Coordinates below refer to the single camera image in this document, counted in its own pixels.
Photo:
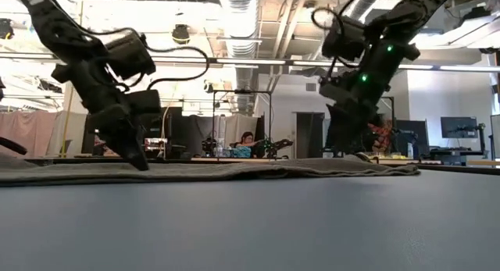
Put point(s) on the square wall vent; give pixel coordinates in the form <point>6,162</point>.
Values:
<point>311,87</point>

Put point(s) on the ribbed silver ceiling duct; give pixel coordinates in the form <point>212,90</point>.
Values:
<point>240,29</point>

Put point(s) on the large black monitor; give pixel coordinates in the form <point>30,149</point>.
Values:
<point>173,124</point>

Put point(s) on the person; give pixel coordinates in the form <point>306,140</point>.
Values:
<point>246,140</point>

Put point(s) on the black metal frame stand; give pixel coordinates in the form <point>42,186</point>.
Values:
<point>242,91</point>

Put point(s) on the long ceiling light strip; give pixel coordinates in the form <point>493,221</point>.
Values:
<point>250,61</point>

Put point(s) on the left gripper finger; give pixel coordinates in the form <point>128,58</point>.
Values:
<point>121,138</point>

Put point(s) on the dark display panel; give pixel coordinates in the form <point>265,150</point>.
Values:
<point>414,132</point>

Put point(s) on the white board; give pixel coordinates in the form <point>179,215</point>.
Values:
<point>495,136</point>

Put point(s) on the black background robot arm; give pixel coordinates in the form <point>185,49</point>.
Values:
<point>273,146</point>
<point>209,146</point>

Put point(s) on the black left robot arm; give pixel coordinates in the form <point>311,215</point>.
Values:
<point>51,25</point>

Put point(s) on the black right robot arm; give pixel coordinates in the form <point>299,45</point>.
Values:
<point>410,13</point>

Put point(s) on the pink curtain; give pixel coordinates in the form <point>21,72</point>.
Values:
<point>31,130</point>

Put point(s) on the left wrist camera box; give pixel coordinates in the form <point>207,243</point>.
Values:
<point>131,54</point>

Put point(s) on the grey-beige terry towel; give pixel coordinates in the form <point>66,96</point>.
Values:
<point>234,171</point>

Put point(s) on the black monitor on arm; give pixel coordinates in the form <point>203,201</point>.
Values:
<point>459,127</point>

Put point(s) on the red patterned wall hanging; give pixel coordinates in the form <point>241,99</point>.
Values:
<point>384,136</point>

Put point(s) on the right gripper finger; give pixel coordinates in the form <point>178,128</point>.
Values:
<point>347,130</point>

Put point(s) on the black table frame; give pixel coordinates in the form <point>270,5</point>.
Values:
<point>461,168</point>

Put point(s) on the dark door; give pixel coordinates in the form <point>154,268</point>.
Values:
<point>310,134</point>

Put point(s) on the black ceiling device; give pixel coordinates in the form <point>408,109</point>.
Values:
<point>6,29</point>

